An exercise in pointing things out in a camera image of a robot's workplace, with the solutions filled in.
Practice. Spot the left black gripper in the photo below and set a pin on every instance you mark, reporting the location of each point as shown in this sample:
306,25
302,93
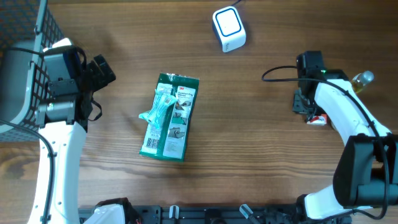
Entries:
98,80

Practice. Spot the yellow Vim liquid bottle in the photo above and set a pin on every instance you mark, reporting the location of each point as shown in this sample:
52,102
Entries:
361,80

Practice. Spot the green snack packet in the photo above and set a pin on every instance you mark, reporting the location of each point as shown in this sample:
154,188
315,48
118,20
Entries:
170,142

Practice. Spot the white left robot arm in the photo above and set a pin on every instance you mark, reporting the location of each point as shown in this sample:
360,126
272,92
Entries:
63,125

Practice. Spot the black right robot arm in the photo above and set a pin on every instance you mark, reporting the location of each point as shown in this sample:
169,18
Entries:
366,174

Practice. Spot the white barcode scanner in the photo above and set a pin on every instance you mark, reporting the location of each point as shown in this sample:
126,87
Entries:
228,28

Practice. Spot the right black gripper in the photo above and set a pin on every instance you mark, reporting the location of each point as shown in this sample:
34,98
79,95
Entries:
298,107

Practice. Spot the grey plastic mesh basket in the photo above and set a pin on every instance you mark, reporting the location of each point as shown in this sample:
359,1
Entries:
27,28

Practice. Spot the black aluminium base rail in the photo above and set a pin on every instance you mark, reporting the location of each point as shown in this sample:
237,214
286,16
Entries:
278,214

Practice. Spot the mint green sachet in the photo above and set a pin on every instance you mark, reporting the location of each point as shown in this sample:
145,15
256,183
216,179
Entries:
161,103

